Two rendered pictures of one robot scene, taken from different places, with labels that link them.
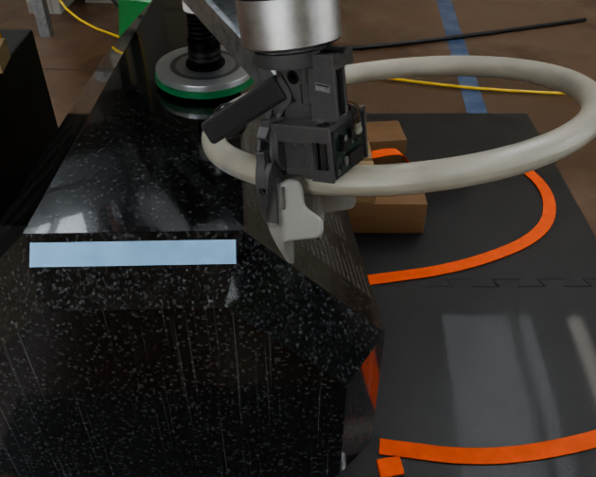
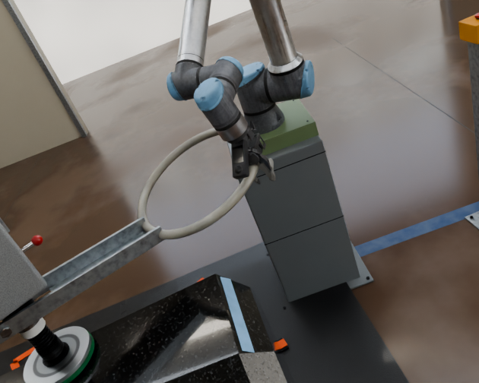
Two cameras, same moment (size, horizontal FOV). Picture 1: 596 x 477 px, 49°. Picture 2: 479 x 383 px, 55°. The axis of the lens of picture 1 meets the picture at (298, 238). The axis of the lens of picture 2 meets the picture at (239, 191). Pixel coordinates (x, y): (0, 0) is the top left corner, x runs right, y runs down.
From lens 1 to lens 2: 1.45 m
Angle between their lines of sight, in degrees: 71
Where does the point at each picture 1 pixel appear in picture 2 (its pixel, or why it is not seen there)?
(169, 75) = (70, 365)
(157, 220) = (214, 305)
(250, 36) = (243, 127)
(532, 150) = not seen: hidden behind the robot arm
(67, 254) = (243, 335)
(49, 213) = (218, 352)
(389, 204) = not seen: outside the picture
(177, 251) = (230, 295)
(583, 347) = not seen: hidden behind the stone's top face
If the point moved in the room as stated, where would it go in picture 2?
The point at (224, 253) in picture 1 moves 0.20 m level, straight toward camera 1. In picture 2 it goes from (226, 281) to (280, 252)
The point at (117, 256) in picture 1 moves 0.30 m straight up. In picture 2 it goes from (239, 316) to (201, 240)
